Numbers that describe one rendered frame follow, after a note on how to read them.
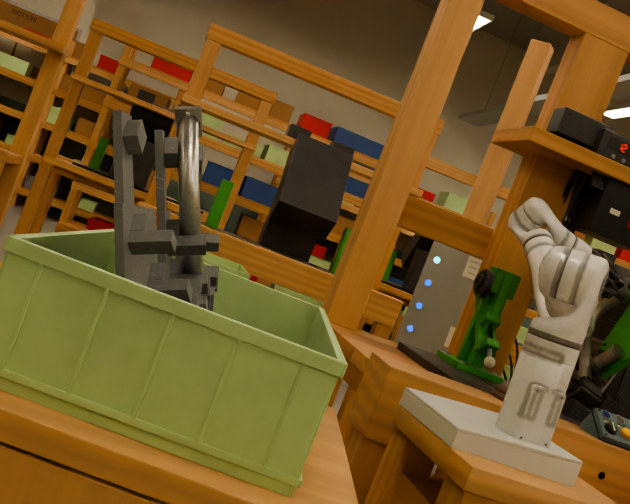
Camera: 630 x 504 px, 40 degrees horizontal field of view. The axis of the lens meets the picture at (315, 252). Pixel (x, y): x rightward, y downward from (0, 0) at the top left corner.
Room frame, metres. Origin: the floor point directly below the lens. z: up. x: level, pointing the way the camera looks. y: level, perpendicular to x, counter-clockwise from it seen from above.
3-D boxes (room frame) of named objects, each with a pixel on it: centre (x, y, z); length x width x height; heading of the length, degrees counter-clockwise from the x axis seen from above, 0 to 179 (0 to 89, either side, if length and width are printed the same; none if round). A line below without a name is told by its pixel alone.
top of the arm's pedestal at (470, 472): (1.46, -0.44, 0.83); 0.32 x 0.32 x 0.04; 16
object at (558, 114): (2.29, -0.54, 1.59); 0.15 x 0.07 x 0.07; 103
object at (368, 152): (8.98, 1.05, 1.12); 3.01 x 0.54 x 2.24; 100
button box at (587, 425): (1.81, -0.75, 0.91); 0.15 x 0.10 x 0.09; 103
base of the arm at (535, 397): (1.45, -0.44, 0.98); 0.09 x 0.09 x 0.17; 11
